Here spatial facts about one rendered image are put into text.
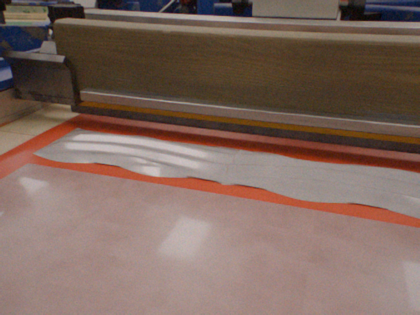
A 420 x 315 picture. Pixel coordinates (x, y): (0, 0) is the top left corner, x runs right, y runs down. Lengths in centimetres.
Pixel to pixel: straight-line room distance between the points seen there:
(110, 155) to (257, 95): 14
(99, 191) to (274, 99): 18
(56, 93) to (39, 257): 24
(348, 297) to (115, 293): 12
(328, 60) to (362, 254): 17
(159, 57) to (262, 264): 24
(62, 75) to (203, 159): 18
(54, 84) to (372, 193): 33
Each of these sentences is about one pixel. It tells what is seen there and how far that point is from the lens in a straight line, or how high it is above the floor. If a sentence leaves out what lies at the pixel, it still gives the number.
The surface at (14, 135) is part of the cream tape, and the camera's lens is 46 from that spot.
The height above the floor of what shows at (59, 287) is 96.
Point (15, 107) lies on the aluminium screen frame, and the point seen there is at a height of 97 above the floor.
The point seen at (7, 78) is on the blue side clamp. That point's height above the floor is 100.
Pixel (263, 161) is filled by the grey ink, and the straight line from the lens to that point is 36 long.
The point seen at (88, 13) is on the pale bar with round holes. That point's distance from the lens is 72.
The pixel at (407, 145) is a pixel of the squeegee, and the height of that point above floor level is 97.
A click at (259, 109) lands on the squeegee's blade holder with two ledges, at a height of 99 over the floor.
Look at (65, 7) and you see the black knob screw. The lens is 60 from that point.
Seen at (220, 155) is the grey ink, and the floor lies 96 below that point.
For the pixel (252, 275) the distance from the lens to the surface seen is 25.
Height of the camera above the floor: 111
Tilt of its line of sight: 25 degrees down
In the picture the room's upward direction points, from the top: 1 degrees clockwise
